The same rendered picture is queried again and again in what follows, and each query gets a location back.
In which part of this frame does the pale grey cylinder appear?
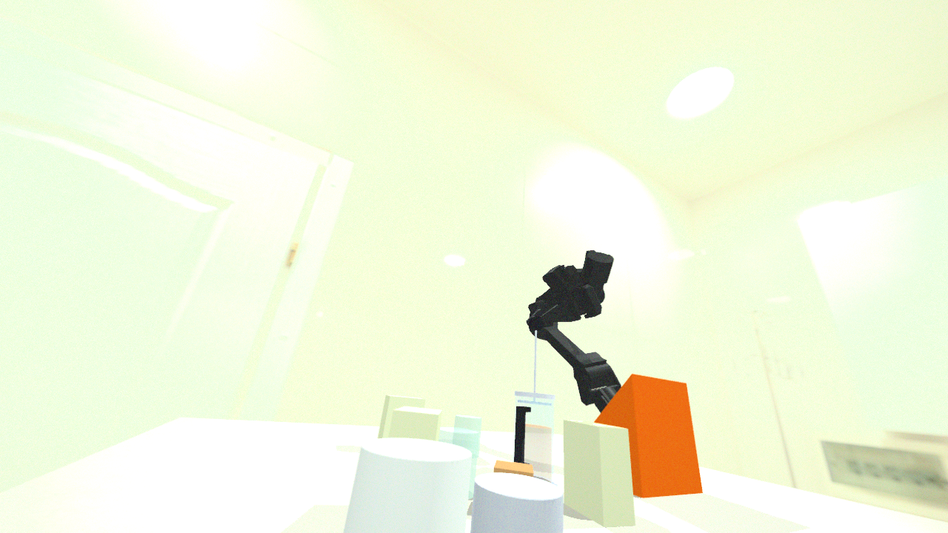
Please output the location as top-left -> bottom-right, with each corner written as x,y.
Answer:
470,472 -> 564,533

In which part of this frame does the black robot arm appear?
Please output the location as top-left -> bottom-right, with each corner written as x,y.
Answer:
535,250 -> 622,413

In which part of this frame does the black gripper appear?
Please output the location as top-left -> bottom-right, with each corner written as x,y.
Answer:
526,284 -> 602,328

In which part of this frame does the pale green rectangular block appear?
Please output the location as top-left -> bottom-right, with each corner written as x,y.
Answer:
564,420 -> 636,527
377,395 -> 426,438
388,406 -> 442,442

